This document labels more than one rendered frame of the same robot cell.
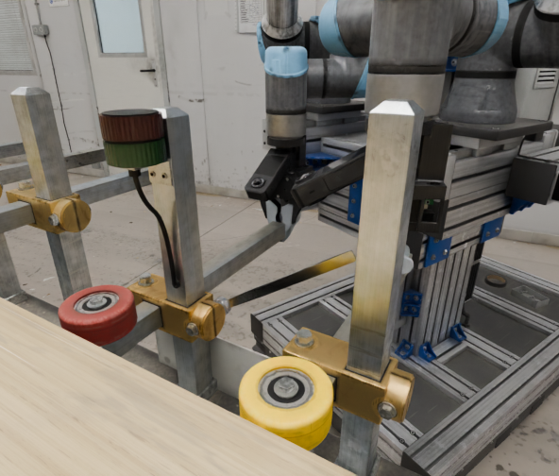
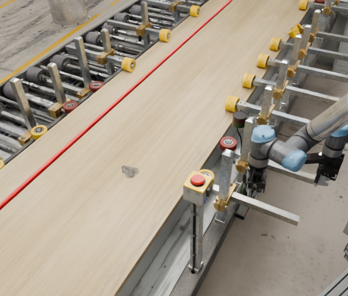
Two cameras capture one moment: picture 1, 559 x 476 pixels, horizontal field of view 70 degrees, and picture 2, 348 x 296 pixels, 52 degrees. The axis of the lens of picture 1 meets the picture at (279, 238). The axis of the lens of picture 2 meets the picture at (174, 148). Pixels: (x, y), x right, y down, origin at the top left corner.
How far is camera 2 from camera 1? 1.38 m
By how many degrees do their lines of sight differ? 74
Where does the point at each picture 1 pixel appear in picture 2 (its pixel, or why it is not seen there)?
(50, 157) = (264, 104)
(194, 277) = (244, 155)
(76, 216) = (260, 121)
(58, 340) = (215, 141)
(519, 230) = not seen: outside the picture
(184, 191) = (246, 137)
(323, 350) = not seen: hidden behind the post
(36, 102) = (267, 91)
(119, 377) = (206, 152)
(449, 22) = (255, 150)
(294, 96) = (328, 141)
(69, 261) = not seen: hidden behind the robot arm
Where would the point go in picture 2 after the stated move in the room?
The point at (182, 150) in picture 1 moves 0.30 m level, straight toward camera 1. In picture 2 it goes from (248, 128) to (180, 142)
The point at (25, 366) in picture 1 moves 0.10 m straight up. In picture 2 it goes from (207, 140) to (207, 123)
